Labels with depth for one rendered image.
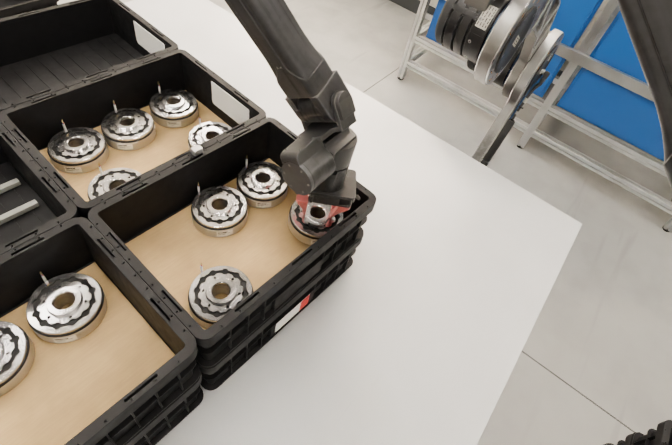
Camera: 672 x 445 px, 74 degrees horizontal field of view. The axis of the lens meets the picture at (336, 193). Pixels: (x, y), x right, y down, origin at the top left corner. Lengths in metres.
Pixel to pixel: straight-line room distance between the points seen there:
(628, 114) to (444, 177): 1.42
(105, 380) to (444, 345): 0.61
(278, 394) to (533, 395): 1.20
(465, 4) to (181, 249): 0.71
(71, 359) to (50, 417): 0.08
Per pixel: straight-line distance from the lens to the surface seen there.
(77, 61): 1.31
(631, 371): 2.18
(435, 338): 0.98
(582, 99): 2.55
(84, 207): 0.81
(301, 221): 0.83
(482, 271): 1.12
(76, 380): 0.78
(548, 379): 1.95
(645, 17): 0.37
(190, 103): 1.09
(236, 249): 0.85
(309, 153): 0.64
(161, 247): 0.86
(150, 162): 1.00
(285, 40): 0.61
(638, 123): 2.56
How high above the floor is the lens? 1.54
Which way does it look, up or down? 48 degrees down
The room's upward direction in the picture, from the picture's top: 14 degrees clockwise
